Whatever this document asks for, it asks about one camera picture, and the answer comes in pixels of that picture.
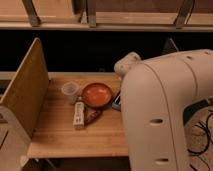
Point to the black and white eraser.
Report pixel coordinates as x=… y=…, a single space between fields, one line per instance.
x=116 y=103

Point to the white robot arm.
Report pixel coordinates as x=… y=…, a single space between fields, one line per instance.
x=154 y=94

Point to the orange bowl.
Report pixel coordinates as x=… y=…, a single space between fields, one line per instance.
x=97 y=95

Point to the brown snack wrapper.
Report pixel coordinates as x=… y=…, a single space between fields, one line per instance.
x=91 y=117

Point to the white bottle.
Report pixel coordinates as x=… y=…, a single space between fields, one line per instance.
x=78 y=119

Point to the clear plastic cup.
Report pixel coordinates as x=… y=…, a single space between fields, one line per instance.
x=70 y=90

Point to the left wooden side panel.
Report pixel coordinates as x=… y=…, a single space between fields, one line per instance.
x=21 y=103

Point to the wooden shelf rail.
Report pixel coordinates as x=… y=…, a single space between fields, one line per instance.
x=108 y=15

